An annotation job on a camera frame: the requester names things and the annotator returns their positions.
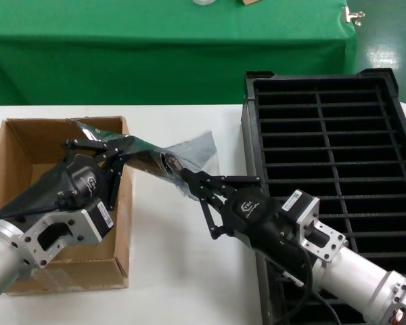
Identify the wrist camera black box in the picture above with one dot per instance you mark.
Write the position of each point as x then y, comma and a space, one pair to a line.
99, 223
302, 203

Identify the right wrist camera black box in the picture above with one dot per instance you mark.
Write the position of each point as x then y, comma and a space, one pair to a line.
302, 203

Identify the left aluminium camera bracket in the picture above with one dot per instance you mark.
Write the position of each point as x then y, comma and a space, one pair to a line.
71, 230

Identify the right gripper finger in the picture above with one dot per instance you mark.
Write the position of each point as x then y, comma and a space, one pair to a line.
206, 210
220, 183

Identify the black slotted container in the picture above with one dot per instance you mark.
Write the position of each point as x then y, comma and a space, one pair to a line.
325, 135

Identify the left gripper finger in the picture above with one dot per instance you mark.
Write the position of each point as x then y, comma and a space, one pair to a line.
84, 144
113, 183

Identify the brown cardboard box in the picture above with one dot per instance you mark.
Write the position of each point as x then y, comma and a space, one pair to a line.
27, 145

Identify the small open cardboard box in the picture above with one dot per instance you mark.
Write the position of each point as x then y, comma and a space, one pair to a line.
250, 1

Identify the silver binder clip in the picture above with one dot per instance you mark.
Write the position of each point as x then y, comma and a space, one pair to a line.
353, 15

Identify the graphics card with metal bracket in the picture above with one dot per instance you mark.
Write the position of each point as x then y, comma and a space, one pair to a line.
169, 162

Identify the clear tape roll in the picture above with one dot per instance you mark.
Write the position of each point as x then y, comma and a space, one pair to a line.
204, 2

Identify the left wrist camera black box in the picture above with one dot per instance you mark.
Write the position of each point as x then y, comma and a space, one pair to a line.
99, 223

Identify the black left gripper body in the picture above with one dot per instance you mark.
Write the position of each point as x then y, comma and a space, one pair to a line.
84, 183

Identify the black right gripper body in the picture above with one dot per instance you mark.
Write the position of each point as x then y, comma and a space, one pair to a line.
253, 216

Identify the transparent antistatic bag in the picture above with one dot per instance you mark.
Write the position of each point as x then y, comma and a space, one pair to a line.
203, 145

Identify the green cloth covered table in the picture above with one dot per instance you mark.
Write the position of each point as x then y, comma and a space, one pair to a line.
155, 50

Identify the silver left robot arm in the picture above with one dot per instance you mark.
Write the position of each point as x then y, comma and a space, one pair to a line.
3, 260

